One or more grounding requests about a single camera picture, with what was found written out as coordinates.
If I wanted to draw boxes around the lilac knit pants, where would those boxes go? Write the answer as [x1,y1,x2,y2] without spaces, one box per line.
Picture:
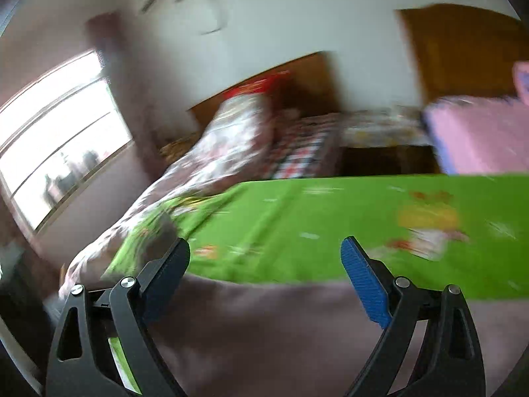
[111,274,528,397]

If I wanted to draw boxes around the green cartoon bed sheet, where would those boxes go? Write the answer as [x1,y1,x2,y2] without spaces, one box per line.
[100,173,529,394]

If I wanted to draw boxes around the pink bed sheet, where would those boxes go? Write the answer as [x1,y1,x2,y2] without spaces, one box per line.
[423,96,528,175]

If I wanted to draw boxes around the brown yellow blanket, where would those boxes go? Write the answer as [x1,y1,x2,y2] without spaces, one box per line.
[160,133,200,163]

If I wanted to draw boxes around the window with bars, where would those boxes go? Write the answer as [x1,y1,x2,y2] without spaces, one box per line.
[1,51,132,230]

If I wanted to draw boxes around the nightstand with floral cover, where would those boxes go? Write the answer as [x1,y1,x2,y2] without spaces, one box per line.
[341,105,431,149]

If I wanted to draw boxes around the pink floral quilt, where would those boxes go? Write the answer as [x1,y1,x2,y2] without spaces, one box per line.
[58,93,273,298]

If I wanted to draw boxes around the plaid mattress sheet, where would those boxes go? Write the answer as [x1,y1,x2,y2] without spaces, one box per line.
[259,113,342,180]

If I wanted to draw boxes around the folded pink quilt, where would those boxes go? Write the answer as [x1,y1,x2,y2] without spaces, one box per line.
[513,61,529,106]

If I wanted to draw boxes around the left wooden headboard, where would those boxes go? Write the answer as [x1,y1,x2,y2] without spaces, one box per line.
[188,51,343,130]

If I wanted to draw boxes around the wooden headboard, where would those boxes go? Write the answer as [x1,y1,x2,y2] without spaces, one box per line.
[396,4,528,105]
[188,51,343,130]

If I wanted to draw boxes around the right wooden headboard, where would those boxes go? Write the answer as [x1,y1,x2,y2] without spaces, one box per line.
[396,4,528,105]

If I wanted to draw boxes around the red embroidered pillow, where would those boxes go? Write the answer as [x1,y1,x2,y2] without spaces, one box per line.
[223,70,291,100]

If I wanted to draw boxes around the patterned window curtain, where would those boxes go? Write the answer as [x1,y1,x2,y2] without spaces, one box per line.
[85,12,166,180]

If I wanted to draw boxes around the white wall cable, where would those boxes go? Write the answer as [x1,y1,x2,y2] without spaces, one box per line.
[173,0,232,36]

